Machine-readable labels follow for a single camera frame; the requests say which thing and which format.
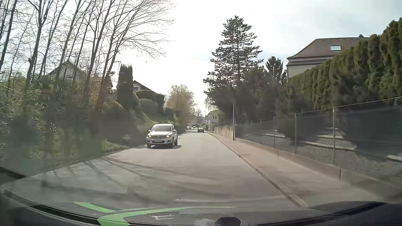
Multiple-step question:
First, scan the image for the row of bare trees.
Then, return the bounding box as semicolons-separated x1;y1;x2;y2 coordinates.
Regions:
0;0;175;113

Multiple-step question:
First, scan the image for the grassy bank with bushes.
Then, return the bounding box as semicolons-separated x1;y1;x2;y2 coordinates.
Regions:
0;94;186;176

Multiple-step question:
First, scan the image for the house with dark roof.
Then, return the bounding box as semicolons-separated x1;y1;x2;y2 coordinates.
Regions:
133;80;155;92

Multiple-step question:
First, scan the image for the concrete wall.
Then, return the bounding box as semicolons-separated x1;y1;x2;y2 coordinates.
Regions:
214;126;234;140

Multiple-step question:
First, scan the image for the wire mesh fence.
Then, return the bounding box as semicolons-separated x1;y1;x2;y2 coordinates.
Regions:
234;97;402;166

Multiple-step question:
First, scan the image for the house with brown roof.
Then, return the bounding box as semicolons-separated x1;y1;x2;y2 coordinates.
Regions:
286;34;371;79

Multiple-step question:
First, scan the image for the dark columnar conifer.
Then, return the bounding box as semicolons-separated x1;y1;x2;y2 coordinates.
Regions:
116;64;135;110

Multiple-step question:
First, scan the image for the grey pavement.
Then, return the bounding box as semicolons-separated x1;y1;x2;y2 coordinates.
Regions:
208;132;385;208

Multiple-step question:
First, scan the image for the trimmed green hedge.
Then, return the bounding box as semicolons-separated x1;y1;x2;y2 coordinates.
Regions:
135;89;166;115

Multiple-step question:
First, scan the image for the pale building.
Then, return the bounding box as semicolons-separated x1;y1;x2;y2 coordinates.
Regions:
205;110;222;131

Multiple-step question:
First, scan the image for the grey asphalt road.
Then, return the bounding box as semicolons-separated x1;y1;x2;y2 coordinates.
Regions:
6;129;310;211

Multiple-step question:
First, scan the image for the lamp post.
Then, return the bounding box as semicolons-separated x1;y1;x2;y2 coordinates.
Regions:
232;64;236;141

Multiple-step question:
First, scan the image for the gravel terraced slope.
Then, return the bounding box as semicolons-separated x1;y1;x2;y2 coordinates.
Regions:
236;126;402;186

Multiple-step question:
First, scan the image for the tall green hedge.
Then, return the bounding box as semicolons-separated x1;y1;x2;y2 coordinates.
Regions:
284;18;402;110

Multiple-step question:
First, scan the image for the yellowish leafy tree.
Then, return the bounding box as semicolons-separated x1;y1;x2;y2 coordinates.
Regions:
166;84;197;126

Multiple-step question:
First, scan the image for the tall conifer tree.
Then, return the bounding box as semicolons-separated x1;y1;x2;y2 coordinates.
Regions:
203;16;264;123

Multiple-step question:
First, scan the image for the white car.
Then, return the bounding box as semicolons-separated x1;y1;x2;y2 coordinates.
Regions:
146;123;178;149

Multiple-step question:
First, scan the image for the car's own bonnet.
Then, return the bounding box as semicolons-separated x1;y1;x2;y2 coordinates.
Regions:
0;168;402;226

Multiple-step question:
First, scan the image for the house with gabled roof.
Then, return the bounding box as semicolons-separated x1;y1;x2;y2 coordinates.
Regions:
44;60;113;91

